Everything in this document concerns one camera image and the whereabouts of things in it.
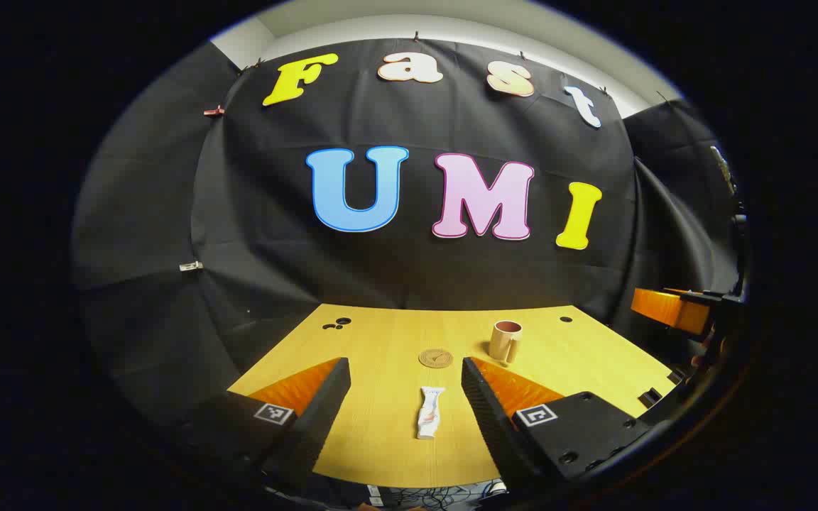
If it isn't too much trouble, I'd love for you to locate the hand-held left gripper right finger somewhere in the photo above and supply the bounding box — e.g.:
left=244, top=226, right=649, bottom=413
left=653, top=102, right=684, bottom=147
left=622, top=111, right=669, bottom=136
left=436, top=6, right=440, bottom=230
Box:
left=461, top=357, right=655, bottom=498

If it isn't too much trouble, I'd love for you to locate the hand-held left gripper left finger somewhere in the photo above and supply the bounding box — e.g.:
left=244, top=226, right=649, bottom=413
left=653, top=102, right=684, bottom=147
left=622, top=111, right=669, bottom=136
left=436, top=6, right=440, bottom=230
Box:
left=189, top=358, right=351, bottom=492

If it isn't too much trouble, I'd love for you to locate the white toothpaste tube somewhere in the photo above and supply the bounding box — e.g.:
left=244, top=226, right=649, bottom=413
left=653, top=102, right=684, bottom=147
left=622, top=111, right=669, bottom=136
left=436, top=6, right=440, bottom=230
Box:
left=417, top=386, right=446, bottom=441

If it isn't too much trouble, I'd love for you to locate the beige cup with handle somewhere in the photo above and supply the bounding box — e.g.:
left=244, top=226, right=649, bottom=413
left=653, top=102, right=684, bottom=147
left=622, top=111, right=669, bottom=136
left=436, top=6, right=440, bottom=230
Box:
left=489, top=320, right=523, bottom=365

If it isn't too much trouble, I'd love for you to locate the yellow wooden desktop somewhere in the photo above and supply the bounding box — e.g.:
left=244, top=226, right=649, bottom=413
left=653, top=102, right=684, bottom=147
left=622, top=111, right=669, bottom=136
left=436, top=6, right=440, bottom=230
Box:
left=228, top=304, right=678, bottom=489

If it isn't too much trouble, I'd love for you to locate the black backdrop cloth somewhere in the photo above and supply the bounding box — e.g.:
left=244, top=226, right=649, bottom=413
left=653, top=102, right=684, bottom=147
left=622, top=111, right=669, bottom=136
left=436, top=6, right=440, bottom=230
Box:
left=72, top=39, right=743, bottom=427

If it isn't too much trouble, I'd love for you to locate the tangle of black cables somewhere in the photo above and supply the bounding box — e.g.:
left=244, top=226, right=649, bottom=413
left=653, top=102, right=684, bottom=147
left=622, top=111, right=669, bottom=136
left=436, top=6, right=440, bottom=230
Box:
left=352, top=483, right=509, bottom=510

